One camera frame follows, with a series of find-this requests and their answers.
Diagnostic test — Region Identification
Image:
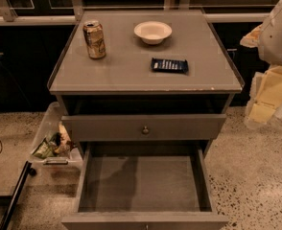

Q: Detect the open grey middle drawer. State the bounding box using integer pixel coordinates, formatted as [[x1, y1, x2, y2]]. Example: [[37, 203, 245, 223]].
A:
[[61, 144, 227, 230]]

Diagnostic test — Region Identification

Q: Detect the black metal bar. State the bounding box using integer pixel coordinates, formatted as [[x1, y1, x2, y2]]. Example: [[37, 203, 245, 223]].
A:
[[0, 161, 32, 230]]

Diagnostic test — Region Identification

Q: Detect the round brass drawer knob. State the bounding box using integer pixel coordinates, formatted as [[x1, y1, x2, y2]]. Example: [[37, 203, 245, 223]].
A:
[[142, 126, 150, 135]]

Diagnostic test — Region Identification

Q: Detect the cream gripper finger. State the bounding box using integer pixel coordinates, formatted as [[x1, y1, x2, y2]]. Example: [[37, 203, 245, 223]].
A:
[[244, 101, 275, 129], [254, 66, 282, 109]]

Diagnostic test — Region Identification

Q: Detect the white bowl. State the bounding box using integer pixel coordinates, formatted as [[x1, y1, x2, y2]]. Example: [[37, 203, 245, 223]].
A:
[[134, 21, 172, 45]]

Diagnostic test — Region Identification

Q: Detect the tan snack packet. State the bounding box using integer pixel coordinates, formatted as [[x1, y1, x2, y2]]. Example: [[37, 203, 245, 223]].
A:
[[54, 123, 72, 156]]

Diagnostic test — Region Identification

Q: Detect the metal window rail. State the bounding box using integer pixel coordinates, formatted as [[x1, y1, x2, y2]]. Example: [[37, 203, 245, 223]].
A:
[[0, 0, 282, 27]]

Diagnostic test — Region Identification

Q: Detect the clear plastic bin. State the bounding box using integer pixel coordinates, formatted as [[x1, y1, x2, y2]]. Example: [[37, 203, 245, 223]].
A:
[[29, 102, 82, 169]]

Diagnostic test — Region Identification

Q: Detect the grey drawer cabinet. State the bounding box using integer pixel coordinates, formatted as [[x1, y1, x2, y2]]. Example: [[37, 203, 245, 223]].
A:
[[46, 9, 246, 230]]

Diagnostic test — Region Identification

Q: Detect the grey top drawer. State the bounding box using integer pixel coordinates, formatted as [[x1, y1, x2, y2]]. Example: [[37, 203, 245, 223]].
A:
[[62, 114, 226, 142]]

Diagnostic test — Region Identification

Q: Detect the green snack bag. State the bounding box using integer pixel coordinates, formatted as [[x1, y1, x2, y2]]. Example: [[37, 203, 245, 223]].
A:
[[33, 138, 57, 159]]

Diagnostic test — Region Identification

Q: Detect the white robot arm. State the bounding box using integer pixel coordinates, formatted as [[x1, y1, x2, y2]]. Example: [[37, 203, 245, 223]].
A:
[[240, 0, 282, 129]]

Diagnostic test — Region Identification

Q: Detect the gold drink can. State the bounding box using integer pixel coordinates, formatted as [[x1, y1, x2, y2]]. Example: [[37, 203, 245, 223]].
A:
[[82, 20, 106, 59]]

